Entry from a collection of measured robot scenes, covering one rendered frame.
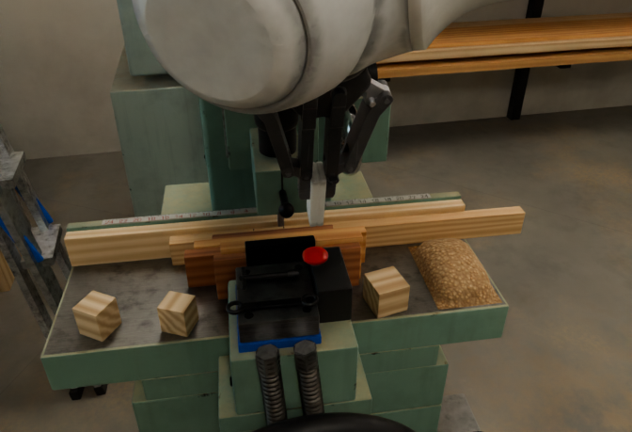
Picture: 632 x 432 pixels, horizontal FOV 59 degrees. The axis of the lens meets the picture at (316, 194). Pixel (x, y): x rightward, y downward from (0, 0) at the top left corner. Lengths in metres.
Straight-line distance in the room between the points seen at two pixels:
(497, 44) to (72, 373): 2.58
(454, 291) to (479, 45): 2.26
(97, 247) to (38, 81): 2.39
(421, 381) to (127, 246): 0.47
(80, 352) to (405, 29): 0.61
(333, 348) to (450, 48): 2.36
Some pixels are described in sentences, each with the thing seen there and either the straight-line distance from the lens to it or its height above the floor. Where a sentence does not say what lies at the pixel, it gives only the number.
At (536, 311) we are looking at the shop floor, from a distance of 2.22.
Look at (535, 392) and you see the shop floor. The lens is 1.94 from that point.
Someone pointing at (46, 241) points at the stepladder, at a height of 0.51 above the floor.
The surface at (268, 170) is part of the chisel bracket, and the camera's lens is 0.72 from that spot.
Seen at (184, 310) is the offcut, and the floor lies 0.94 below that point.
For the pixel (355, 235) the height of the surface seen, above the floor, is 0.97.
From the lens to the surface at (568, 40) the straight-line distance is 3.20.
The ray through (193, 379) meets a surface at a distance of 0.78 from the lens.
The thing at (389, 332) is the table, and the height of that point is 0.88.
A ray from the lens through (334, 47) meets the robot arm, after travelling 0.20.
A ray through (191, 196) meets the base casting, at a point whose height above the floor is 0.80.
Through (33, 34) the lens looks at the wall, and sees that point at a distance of 3.14.
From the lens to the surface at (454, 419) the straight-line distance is 1.02.
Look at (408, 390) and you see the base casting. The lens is 0.86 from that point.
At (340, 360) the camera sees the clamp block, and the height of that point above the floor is 0.94.
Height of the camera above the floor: 1.42
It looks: 32 degrees down
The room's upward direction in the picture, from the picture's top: straight up
